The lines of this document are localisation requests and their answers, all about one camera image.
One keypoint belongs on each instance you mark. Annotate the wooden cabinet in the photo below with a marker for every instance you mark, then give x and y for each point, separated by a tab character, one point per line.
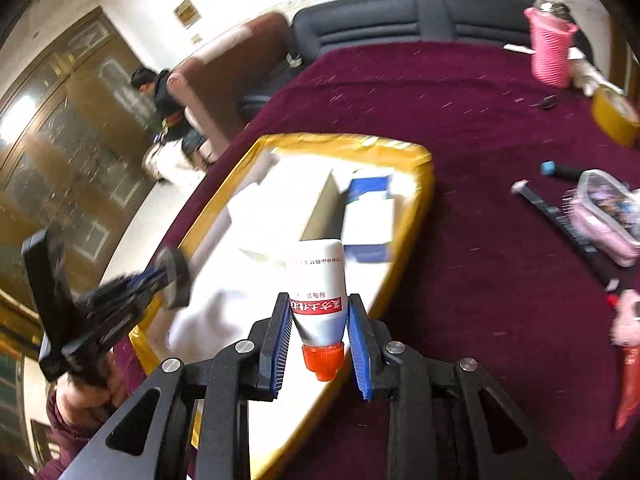
65	135

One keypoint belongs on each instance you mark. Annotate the white bottle with orange cap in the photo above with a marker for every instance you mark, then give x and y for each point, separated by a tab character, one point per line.
317	280

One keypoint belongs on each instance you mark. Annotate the white bag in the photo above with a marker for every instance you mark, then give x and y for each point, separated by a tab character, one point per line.
172	162

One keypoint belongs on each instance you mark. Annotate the blue and white carton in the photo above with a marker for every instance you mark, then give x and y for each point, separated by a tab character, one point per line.
367	220

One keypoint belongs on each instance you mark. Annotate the gold wall plaque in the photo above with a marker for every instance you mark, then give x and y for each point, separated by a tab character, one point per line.
187	12

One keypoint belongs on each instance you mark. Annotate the white cloth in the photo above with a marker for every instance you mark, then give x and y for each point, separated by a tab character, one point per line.
220	300

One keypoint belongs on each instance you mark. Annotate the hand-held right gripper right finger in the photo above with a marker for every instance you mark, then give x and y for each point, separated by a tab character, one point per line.
359	352

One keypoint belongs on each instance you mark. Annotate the person's left hand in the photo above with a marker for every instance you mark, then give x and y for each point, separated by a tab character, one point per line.
85	400

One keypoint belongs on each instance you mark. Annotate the yellow cardboard box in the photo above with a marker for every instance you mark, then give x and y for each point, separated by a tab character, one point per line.
390	147

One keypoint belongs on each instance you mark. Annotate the brown armchair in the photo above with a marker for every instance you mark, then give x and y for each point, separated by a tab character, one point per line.
225	70

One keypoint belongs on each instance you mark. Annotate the long black comb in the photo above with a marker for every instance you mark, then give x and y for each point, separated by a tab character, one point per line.
555	215

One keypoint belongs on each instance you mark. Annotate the pink mesh basket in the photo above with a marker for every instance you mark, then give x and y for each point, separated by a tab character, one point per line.
550	50

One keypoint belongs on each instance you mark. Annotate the pink soft object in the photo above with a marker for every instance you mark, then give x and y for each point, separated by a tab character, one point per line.
627	320

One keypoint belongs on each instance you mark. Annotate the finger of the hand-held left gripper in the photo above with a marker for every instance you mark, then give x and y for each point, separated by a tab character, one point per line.
150	277

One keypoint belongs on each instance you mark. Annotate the clear pink pouch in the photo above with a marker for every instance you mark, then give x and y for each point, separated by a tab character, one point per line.
605	220

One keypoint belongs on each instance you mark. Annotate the person's left forearm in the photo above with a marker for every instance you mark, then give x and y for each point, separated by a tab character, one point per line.
60	445

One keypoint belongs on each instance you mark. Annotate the yellow tape roll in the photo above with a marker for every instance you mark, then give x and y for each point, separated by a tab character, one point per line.
617	120

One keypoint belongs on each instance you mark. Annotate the dark round disc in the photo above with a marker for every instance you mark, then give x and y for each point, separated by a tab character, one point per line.
175	277

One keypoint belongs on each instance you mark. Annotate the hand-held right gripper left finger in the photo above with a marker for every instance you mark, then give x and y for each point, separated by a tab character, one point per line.
282	347

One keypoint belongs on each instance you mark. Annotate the black pen with blue cap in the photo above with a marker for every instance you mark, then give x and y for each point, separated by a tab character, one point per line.
565	171

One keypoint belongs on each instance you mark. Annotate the small black clip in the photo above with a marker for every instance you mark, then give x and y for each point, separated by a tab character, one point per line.
546	102

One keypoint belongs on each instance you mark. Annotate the red foil packet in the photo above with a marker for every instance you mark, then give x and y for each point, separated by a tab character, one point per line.
629	390

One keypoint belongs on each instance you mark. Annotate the white tissue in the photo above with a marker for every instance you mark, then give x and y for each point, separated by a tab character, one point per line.
587	77

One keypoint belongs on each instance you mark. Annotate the dark grey sofa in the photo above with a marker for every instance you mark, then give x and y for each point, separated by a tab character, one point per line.
400	15

